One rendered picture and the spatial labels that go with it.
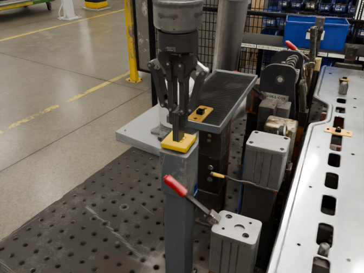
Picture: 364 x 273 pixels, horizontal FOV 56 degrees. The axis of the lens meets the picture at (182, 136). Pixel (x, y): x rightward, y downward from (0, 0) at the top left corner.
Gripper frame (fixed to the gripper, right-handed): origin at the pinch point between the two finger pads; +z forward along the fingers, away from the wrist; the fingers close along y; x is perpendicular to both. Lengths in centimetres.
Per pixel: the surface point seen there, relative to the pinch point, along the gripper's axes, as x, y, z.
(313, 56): 94, 19, 9
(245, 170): 12.2, 13.0, 16.5
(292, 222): 2.0, 26.7, 19.5
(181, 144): -1.8, 1.6, 3.5
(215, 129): 7.5, 6.0, 3.7
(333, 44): 132, 26, 14
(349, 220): 7.7, 38.1, 19.5
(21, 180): 75, -161, 120
